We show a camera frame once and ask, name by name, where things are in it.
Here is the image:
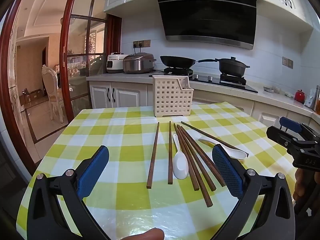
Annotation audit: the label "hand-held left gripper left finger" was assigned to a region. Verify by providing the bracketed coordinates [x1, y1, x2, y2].
[27, 145, 110, 240]

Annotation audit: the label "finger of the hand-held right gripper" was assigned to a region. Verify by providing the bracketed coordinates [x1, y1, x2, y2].
[266, 126, 298, 151]
[279, 117, 320, 140]

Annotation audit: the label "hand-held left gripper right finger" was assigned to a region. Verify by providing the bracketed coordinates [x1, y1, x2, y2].
[212, 144, 295, 240]

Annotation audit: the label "brown wooden chopstick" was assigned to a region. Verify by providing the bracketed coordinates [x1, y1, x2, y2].
[180, 126, 226, 187]
[176, 124, 213, 207]
[146, 122, 160, 189]
[180, 121, 250, 156]
[179, 125, 217, 191]
[173, 123, 200, 191]
[168, 121, 173, 185]

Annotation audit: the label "white ceramic spoon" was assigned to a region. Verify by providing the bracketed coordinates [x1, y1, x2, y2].
[199, 138, 248, 159]
[172, 134, 189, 180]

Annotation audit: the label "white perforated utensil holder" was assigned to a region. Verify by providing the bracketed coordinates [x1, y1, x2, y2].
[152, 75, 194, 117]

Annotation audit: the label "person's right hand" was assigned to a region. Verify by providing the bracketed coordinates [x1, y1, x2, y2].
[292, 166, 312, 214]

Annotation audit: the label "person's left hand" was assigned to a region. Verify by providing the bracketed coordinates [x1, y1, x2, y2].
[119, 227, 165, 240]

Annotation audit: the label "red jar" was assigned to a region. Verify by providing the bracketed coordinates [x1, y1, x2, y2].
[294, 89, 305, 104]

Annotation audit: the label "white food package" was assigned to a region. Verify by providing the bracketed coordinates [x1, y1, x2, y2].
[304, 89, 316, 108]

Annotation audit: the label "yellow checked tablecloth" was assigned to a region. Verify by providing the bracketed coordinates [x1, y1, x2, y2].
[15, 102, 303, 240]

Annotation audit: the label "black glass gas cooktop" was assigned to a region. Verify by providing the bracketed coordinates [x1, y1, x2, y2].
[164, 72, 258, 93]

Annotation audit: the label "black burner stand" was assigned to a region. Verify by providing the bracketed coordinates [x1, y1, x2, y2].
[164, 67, 193, 76]
[219, 73, 247, 85]

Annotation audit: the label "black lidded pot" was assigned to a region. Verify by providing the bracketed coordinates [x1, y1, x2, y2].
[215, 57, 250, 77]

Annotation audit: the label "white kitchen counter cabinets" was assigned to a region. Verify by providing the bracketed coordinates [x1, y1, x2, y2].
[86, 72, 320, 135]

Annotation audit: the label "white ornate dining chair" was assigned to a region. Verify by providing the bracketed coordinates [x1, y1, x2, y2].
[41, 64, 64, 123]

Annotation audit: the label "cardboard boxes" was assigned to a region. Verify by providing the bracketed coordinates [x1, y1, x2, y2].
[19, 88, 45, 105]

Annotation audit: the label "white pressure cooker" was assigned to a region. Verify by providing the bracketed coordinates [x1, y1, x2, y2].
[106, 52, 128, 74]

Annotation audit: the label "silver rice cooker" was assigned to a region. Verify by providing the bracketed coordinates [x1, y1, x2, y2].
[123, 53, 157, 74]

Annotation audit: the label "red wooden sliding glass door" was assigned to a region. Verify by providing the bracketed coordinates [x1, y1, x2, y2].
[59, 0, 123, 124]

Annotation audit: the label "black wok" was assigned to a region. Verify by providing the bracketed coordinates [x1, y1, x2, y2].
[160, 55, 218, 68]

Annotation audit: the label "black range hood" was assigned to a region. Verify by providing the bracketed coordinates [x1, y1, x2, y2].
[154, 0, 258, 50]

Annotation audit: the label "red wooden door frame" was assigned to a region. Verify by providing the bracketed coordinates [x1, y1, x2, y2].
[0, 0, 70, 170]

